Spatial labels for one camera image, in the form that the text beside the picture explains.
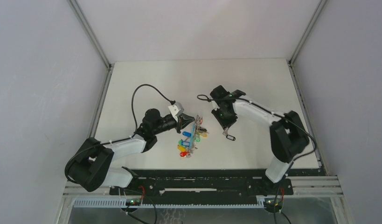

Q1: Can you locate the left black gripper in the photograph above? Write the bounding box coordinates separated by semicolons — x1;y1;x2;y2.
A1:
153;113;194;135

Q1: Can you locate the blue keyring with keys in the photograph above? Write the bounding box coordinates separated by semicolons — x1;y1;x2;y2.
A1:
177;115;208;159

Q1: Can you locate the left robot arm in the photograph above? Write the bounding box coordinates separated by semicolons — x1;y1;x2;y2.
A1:
64;108;195;195

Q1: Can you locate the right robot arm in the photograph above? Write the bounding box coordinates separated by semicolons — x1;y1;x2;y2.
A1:
208;85;312;194

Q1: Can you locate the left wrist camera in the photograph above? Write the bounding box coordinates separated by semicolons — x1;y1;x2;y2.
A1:
168;102;184;122

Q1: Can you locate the left camera cable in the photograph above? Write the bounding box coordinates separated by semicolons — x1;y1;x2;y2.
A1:
131;84;176;132

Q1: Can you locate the black mounting base rail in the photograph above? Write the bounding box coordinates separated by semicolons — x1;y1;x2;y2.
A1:
78;168;327;206

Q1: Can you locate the white slotted cable duct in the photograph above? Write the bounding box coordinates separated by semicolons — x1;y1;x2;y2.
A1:
73;198;265;208

